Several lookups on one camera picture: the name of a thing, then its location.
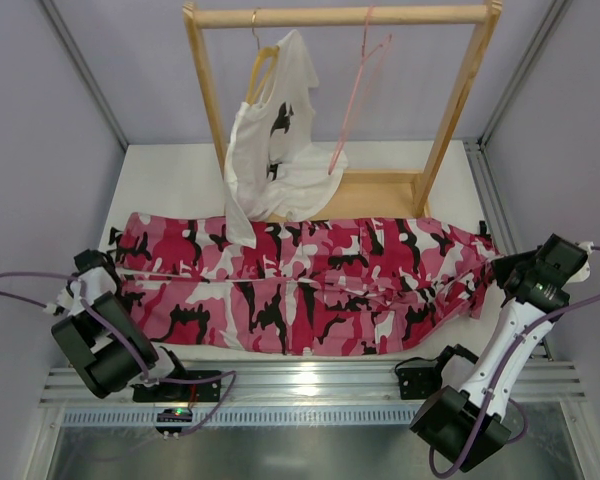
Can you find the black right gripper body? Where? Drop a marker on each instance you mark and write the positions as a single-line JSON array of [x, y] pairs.
[[503, 265]]

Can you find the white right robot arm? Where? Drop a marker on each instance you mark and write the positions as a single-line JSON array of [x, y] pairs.
[[463, 420]]

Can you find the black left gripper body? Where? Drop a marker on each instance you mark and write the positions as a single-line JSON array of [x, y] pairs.
[[113, 238]]

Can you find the aluminium frame rail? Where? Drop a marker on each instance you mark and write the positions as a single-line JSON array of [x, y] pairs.
[[280, 381]]

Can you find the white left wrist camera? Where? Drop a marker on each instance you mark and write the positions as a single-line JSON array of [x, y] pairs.
[[69, 301]]

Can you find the white printed t-shirt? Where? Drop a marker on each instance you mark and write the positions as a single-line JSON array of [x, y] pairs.
[[272, 167]]

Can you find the yellow clothes hanger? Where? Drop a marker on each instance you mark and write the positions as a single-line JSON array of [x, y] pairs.
[[263, 66]]

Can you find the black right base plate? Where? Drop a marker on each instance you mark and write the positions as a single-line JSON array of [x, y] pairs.
[[417, 379]]

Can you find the pink wire clothes hanger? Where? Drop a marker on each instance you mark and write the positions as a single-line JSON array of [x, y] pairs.
[[371, 61]]

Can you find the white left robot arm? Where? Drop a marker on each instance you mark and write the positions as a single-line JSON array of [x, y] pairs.
[[106, 348]]

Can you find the wooden clothes rack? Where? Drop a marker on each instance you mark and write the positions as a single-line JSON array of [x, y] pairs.
[[363, 192]]

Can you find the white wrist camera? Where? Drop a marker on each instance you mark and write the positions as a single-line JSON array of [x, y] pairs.
[[584, 270], [69, 301]]

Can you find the slotted cable duct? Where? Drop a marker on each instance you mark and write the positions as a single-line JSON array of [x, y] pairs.
[[235, 416]]

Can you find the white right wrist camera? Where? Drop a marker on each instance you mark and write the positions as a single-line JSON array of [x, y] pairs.
[[584, 270]]

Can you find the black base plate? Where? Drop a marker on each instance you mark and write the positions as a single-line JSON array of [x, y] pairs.
[[200, 385], [417, 379]]

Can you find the pink camouflage trousers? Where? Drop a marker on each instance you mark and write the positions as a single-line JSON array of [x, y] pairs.
[[368, 286]]

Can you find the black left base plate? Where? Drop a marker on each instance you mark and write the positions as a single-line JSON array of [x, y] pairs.
[[200, 385]]

